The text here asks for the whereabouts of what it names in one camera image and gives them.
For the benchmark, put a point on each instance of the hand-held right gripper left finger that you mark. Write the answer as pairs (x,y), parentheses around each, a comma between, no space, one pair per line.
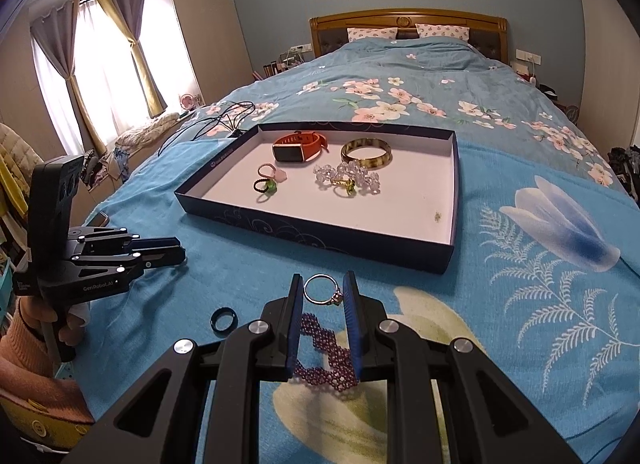
(296,329)

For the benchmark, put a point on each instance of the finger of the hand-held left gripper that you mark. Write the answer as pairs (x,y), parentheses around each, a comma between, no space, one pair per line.
(160,259)
(150,243)

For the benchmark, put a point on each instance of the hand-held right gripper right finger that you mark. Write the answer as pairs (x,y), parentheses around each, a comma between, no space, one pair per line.
(352,329)

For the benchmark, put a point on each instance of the navy cardboard box tray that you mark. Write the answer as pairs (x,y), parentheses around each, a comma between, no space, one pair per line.
(375,214)

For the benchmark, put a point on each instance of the yellow brown bangle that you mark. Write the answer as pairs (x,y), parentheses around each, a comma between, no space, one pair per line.
(367,165)

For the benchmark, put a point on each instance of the orange smart band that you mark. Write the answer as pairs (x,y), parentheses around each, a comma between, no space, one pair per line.
(287,151)

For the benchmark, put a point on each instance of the person's left forearm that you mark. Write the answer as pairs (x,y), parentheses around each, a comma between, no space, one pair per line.
(35,374)

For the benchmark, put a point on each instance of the person's left hand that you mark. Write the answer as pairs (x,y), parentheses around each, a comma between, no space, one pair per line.
(32,316)

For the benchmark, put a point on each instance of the black smartphone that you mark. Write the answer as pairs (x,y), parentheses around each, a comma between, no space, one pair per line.
(102,219)

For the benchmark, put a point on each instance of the yellow hanging clothes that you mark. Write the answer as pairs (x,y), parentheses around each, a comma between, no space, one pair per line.
(12,168)

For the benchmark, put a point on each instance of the pile of mixed clothes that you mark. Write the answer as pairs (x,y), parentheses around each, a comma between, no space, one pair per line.
(107,166)

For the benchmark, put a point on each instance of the cream bedding pile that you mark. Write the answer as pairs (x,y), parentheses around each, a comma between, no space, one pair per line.
(147,128)

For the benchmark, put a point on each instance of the small pink fan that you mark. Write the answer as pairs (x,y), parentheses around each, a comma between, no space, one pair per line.
(186,101)

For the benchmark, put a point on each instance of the blue flower print blanket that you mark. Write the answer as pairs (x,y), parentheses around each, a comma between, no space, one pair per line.
(500,319)

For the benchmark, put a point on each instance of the grey and yellow curtain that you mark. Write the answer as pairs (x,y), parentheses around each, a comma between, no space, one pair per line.
(55,53)
(132,18)

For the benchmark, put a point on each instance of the cluttered nightstand with bottles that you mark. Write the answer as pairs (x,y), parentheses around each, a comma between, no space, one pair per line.
(282,63)

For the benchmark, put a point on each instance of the beige wardrobe by window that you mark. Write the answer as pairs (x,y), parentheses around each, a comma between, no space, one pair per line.
(200,18)

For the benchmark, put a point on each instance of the floral blue duvet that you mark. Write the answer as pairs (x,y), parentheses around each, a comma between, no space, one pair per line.
(425,68)

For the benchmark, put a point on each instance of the patterned pillow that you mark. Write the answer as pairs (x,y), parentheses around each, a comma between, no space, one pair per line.
(372,33)
(442,31)

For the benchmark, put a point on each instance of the nightstand with small things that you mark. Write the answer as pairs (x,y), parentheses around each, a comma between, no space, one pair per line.
(547,88)

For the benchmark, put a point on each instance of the wooden headboard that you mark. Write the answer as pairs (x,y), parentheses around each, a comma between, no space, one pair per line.
(400,21)

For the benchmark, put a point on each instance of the dark clothes pile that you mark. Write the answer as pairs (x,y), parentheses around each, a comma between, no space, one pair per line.
(625,168)

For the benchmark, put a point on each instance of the beige wardrobe by coat rack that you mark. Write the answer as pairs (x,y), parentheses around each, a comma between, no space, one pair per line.
(605,33)

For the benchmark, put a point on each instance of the white wall outlet panel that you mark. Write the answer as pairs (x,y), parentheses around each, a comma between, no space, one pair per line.
(527,56)

